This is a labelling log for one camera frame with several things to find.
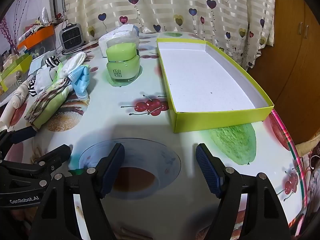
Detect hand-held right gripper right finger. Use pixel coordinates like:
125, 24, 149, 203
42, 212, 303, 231
195, 143, 292, 240

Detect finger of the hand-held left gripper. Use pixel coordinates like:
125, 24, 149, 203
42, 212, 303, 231
0, 126, 36, 161
0, 144, 72, 193

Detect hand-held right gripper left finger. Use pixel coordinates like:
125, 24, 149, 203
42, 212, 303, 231
30, 143, 125, 240

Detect green plastic cups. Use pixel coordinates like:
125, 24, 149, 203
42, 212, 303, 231
24, 64, 77, 132

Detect pale grey sock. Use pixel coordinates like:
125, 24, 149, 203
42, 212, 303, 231
34, 66, 57, 94

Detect white printed fabric piece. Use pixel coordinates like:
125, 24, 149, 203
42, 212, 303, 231
61, 62, 76, 85

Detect blue face mask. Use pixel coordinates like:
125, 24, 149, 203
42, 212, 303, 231
68, 65, 91, 101

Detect yellow-green cardboard box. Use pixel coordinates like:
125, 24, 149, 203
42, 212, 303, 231
156, 38, 274, 133

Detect grey zigzag box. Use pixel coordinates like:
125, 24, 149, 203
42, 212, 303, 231
0, 79, 28, 103

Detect fruit printed tablecloth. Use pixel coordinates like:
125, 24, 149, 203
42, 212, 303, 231
0, 31, 309, 240

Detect green cardboard box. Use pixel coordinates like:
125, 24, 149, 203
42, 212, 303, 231
0, 54, 33, 90

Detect orange box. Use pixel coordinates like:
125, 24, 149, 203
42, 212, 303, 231
17, 25, 55, 50

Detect printed blanket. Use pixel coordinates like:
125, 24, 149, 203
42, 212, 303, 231
295, 134, 320, 213

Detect green glass jar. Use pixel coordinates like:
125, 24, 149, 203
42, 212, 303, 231
105, 42, 141, 85

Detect small grey heater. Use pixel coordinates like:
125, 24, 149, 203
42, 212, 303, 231
59, 23, 87, 54

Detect pile of assorted small items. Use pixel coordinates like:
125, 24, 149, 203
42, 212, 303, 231
24, 6, 63, 34

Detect wooden cabinet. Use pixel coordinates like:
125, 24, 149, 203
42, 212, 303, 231
246, 0, 320, 145

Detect white tissue pack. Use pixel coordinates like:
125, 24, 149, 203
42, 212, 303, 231
98, 24, 140, 58

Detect heart printed curtain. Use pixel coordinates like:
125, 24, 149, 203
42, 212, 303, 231
51, 0, 275, 72

